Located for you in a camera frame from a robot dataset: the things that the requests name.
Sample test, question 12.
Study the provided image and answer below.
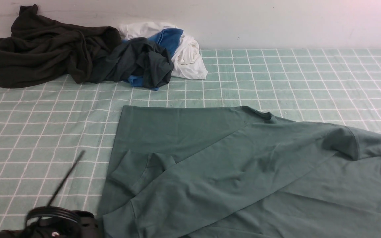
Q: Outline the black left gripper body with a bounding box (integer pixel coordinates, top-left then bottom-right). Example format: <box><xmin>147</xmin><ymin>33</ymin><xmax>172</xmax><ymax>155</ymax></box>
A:
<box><xmin>0</xmin><ymin>206</ymin><xmax>99</xmax><ymax>238</ymax></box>

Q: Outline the green long-sleeve top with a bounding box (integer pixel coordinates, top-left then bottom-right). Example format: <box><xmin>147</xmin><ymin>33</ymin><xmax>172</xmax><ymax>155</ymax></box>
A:
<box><xmin>97</xmin><ymin>106</ymin><xmax>381</xmax><ymax>238</ymax></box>

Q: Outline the green checked tablecloth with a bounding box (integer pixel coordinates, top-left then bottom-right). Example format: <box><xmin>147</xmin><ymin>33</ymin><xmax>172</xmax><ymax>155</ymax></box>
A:
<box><xmin>0</xmin><ymin>49</ymin><xmax>381</xmax><ymax>229</ymax></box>

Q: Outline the black crumpled garment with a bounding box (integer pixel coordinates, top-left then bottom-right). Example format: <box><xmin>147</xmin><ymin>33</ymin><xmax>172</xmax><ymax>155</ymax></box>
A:
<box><xmin>0</xmin><ymin>4</ymin><xmax>122</xmax><ymax>89</ymax></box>

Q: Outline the dark green crumpled garment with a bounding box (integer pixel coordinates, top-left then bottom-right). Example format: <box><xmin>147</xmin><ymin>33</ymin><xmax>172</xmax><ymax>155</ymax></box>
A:
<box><xmin>87</xmin><ymin>37</ymin><xmax>174</xmax><ymax>89</ymax></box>

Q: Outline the white crumpled garment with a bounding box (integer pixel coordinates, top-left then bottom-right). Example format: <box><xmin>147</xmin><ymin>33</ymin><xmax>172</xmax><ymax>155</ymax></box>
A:
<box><xmin>118</xmin><ymin>22</ymin><xmax>208</xmax><ymax>80</ymax></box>

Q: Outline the blue crumpled garment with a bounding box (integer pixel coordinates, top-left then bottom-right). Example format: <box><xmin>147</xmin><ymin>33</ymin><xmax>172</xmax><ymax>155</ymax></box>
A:
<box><xmin>122</xmin><ymin>28</ymin><xmax>183</xmax><ymax>91</ymax></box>

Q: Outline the black thin cable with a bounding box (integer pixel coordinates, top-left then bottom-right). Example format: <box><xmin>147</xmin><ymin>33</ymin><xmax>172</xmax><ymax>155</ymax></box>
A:
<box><xmin>47</xmin><ymin>150</ymin><xmax>86</xmax><ymax>207</ymax></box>

